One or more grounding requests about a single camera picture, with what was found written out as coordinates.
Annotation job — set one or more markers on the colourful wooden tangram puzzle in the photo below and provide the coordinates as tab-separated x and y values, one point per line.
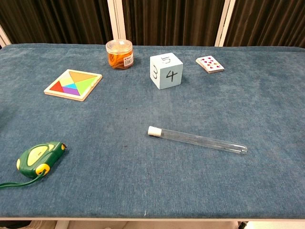
74	84

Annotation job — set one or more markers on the dark pleated curtain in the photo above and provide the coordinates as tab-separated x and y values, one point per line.
171	21

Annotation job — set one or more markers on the transparent test tube white cap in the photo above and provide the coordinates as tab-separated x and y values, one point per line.
190	138

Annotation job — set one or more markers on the light blue numbered cube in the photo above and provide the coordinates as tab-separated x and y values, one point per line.
170	76

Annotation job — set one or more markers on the white frame post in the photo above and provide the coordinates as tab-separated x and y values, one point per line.
223	22
116	20
4	38

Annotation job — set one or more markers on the green car-shaped tape measure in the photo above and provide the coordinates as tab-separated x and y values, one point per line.
39	158

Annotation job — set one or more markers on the deck of playing cards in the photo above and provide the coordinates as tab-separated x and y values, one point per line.
210	64

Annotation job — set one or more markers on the clear jar of rubber bands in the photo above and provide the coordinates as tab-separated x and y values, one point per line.
120	57

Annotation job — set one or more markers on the blue table cloth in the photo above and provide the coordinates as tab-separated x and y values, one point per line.
152	167

